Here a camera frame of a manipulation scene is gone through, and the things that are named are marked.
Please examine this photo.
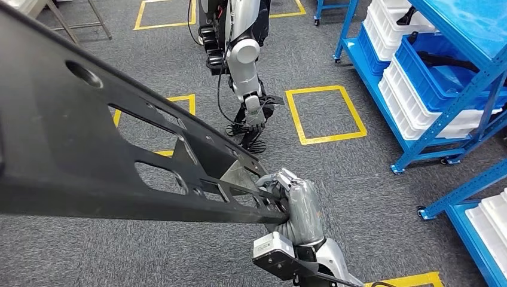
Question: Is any white plastic crate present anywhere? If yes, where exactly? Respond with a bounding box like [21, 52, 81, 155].
[368, 0, 438, 36]
[377, 75, 472, 142]
[383, 57, 504, 127]
[362, 5, 399, 62]

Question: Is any dark blue plastic crate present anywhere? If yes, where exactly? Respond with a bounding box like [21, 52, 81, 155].
[358, 23, 393, 77]

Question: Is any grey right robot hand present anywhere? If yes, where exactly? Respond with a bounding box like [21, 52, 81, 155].
[255, 168, 326, 247]

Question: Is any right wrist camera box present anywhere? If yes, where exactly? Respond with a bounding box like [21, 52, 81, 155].
[251, 231, 317, 281]

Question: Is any black plastic trim part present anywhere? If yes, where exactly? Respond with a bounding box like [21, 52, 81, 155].
[396, 5, 419, 26]
[416, 49, 482, 74]

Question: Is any black plastic panel part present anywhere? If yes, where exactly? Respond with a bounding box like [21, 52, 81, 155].
[0, 2, 290, 225]

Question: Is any silver black humanoid robot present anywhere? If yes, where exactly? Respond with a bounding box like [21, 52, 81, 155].
[187, 0, 287, 156]

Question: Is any blue metal shelf rack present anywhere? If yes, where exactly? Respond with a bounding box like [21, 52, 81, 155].
[416, 158, 507, 287]
[314, 0, 350, 28]
[332, 0, 507, 176]

